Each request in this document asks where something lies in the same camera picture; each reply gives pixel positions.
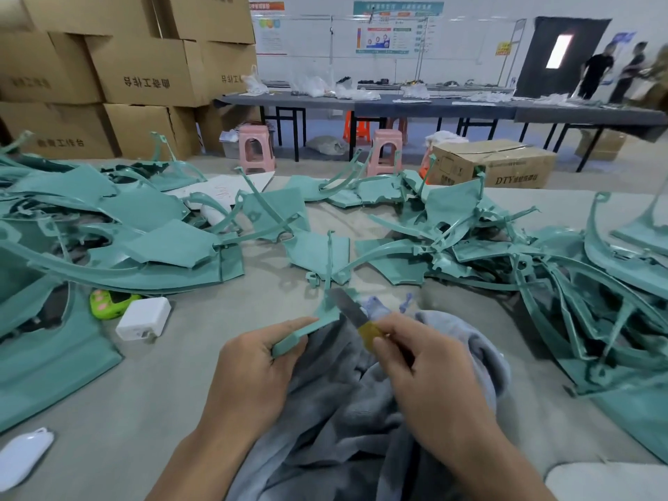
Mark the pile of green plastic parts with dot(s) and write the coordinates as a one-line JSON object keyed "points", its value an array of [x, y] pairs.
{"points": [[157, 250]]}

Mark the dark door with window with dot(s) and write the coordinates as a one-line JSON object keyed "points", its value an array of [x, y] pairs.
{"points": [[558, 57]]}

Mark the person's left forearm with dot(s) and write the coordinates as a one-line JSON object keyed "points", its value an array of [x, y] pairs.
{"points": [[198, 469]]}

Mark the single green plastic part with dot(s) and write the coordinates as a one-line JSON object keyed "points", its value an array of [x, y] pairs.
{"points": [[313, 326]]}

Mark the stack of brown cardboard boxes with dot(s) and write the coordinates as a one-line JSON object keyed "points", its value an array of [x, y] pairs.
{"points": [[136, 73]]}

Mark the white power adapter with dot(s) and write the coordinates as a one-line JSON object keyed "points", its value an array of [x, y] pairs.
{"points": [[143, 318]]}

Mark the grey-blue wiping cloth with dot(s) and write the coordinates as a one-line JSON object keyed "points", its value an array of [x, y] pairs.
{"points": [[344, 433]]}

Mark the colourful wall poster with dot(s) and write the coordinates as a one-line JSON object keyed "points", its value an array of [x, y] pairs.
{"points": [[386, 38]]}

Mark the long grey work table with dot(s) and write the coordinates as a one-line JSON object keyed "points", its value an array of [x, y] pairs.
{"points": [[449, 107]]}

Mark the brown cardboard box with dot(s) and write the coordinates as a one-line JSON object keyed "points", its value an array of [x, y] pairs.
{"points": [[493, 165]]}

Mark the green and yellow gadget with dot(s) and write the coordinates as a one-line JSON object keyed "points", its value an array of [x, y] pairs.
{"points": [[110, 303]]}

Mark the white oval plastic piece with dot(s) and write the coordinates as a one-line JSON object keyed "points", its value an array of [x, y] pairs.
{"points": [[23, 459]]}

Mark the person's right hand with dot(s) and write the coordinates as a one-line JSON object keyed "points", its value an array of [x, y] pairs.
{"points": [[433, 386]]}

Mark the white paper sheet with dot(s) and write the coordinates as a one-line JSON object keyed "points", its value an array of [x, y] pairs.
{"points": [[224, 188]]}

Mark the heap of clear plastic bags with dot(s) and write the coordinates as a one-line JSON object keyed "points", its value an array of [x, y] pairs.
{"points": [[313, 88]]}

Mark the person's right forearm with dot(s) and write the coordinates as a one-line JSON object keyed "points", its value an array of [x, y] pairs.
{"points": [[496, 475]]}

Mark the person's left hand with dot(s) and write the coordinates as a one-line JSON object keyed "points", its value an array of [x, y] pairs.
{"points": [[250, 381]]}

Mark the pink plastic stool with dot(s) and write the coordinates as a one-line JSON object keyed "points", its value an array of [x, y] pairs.
{"points": [[256, 149], [385, 151]]}

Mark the orange object under table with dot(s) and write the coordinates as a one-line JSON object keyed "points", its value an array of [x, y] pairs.
{"points": [[357, 128]]}

